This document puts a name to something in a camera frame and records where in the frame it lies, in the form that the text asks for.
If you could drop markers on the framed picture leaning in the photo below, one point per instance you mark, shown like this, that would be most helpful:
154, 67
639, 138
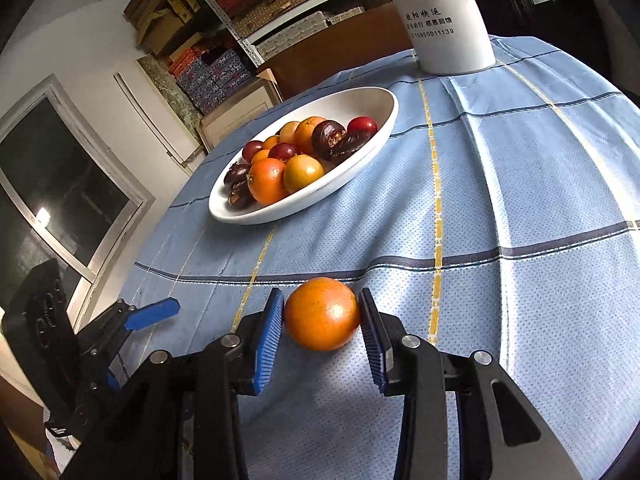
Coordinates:
244, 106

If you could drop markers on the dark chestnut back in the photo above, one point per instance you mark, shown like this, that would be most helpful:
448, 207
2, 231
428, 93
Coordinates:
236, 173

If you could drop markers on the small orange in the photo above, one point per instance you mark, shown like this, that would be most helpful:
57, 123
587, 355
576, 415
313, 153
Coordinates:
269, 143

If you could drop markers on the large yellow-orange tomato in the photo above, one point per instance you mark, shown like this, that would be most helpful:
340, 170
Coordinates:
303, 133

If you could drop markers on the dark brown date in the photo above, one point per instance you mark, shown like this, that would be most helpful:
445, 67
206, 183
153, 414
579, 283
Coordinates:
349, 144

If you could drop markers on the blue checked tablecloth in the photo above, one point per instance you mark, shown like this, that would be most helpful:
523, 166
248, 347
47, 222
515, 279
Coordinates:
508, 200

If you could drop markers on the stack of blue patterned boxes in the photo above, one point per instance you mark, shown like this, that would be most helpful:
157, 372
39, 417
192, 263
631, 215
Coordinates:
209, 78

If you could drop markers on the dark red cherry tomato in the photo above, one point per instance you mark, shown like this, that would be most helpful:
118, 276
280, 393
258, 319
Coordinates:
283, 151

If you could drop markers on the large orange mandarin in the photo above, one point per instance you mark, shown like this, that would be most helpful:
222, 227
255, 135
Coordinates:
265, 181

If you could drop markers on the window with white frame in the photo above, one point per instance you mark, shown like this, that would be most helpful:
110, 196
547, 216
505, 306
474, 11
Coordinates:
65, 198

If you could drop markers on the yellow-green tomato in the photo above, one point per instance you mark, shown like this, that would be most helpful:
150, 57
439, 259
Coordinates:
287, 133

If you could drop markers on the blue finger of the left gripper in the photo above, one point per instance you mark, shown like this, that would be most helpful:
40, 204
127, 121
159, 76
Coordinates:
140, 318
112, 381

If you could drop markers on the small orange kumquat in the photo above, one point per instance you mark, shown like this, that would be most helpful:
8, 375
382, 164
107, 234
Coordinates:
260, 155

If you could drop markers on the white thermos jug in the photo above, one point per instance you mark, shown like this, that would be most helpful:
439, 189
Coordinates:
449, 36

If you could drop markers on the small red cherry tomato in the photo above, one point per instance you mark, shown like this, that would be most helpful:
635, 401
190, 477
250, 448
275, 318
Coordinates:
362, 124

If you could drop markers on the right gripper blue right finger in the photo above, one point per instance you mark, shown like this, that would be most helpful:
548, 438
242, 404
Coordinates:
405, 365

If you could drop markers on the dark red plum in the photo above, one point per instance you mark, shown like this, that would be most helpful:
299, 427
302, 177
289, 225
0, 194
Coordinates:
325, 136

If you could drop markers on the white ceramic plate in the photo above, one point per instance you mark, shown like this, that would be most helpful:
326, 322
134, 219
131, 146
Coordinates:
377, 103

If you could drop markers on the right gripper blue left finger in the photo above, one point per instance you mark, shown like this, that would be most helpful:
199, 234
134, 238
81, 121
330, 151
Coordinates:
236, 364

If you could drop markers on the brown wooden chair back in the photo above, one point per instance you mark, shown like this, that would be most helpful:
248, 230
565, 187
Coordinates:
357, 41

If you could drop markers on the dark water chestnut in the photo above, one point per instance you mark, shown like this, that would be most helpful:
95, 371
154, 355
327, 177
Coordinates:
250, 150

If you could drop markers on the orange round tomato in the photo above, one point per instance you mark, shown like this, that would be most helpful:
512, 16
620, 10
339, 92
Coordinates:
300, 171

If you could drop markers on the metal storage shelf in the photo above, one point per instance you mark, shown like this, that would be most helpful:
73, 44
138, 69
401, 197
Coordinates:
252, 28

